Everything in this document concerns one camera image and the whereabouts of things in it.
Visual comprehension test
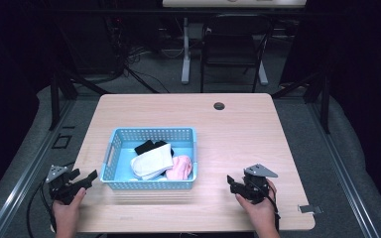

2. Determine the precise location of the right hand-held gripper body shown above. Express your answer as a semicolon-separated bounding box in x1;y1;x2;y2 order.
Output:
240;163;279;205

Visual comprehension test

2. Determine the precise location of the black sock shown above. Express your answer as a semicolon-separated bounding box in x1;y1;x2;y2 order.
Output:
133;139;176;158

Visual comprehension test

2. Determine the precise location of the blue perforated plastic basket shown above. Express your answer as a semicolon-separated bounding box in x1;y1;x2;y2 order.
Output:
99;127;198;191

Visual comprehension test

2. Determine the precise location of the black folding chair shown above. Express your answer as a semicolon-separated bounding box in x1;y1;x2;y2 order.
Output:
199;13;276;94

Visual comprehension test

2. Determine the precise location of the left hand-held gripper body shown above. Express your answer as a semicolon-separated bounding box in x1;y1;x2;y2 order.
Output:
45;165;87;205

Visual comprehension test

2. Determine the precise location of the person's left hand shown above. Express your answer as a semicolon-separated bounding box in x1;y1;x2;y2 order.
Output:
52;186;87;231

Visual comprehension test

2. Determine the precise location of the white sock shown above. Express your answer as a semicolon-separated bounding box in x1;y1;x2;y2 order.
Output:
130;143;175;181

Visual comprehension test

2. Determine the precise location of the pink sock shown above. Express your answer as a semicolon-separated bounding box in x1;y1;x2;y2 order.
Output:
165;154;193;181

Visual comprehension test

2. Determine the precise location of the white background desk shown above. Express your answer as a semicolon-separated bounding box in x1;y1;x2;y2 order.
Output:
161;0;308;86

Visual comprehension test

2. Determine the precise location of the person's right hand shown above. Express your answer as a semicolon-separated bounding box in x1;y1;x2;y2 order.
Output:
234;178;278;233

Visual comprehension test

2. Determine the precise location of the black metal stand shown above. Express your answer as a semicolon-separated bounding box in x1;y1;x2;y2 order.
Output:
48;65;111;132
271;67;332;135

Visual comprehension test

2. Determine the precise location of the bundle of floor cables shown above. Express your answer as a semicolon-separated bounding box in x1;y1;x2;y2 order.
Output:
103;16;172;94

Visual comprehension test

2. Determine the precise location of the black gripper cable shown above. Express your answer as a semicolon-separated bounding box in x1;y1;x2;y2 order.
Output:
260;184;282;233
26;161;77;238

